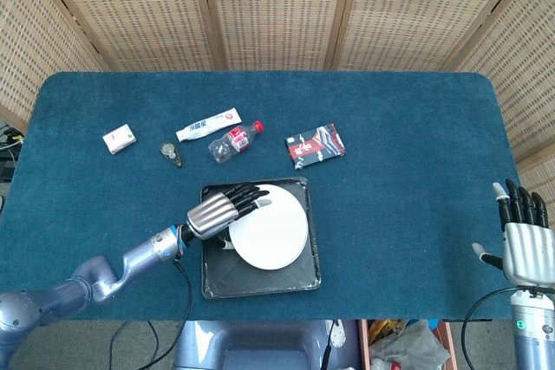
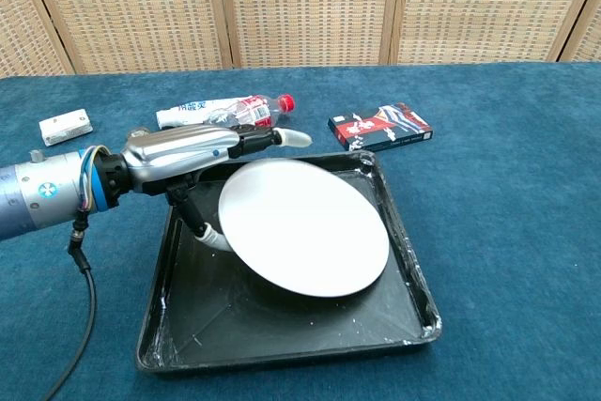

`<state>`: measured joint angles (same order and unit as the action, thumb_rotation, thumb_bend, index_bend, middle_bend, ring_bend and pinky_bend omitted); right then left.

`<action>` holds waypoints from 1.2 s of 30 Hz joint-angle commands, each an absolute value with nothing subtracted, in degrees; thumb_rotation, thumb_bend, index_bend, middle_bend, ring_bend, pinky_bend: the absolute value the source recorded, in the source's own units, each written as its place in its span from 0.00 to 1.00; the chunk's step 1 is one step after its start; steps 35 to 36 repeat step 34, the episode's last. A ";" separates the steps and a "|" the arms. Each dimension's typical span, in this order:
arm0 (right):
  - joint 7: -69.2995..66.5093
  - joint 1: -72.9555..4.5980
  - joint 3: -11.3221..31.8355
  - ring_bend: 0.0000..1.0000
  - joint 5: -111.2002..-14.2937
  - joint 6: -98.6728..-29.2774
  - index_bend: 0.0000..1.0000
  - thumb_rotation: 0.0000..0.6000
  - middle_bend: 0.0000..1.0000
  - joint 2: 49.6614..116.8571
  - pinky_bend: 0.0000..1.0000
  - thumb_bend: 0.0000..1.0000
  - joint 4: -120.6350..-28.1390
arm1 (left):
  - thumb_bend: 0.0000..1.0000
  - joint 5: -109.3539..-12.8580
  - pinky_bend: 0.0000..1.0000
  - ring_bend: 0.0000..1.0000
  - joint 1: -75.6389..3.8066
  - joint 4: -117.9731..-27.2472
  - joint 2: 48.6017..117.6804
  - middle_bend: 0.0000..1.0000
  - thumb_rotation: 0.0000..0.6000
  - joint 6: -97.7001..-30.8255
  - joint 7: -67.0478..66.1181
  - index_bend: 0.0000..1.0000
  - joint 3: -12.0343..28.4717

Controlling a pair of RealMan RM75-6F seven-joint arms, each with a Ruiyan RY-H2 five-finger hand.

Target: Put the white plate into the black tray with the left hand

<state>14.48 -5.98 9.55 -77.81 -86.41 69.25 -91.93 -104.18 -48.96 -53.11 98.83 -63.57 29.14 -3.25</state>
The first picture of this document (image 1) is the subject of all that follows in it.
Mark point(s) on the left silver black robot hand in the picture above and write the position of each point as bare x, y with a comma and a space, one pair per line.
217, 214

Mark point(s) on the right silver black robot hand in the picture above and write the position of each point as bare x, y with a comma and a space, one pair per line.
524, 240

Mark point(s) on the white round plate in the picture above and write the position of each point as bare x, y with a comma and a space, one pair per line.
273, 233

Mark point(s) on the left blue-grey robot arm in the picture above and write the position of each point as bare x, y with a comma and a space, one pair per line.
78, 279

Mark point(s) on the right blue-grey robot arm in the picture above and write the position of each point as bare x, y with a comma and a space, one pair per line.
534, 331

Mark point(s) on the black square plastic tray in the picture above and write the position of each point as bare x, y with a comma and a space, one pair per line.
260, 277

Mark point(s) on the clear plastic bottle red cap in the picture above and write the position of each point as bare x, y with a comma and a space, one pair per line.
234, 141

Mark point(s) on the white toothpaste tube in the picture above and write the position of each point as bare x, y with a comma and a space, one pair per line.
208, 125

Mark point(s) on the dark playing card box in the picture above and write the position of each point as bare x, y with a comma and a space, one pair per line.
314, 146

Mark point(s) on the small white rectangular box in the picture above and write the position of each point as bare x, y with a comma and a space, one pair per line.
119, 138

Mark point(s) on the blue-grey robot torso base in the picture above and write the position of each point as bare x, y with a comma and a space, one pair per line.
256, 344

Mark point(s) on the blue table cloth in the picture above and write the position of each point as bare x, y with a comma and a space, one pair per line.
390, 196

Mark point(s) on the box with crumpled clutter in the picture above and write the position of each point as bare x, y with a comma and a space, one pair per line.
403, 344

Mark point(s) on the woven bamboo folding screen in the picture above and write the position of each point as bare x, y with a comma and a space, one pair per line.
277, 10

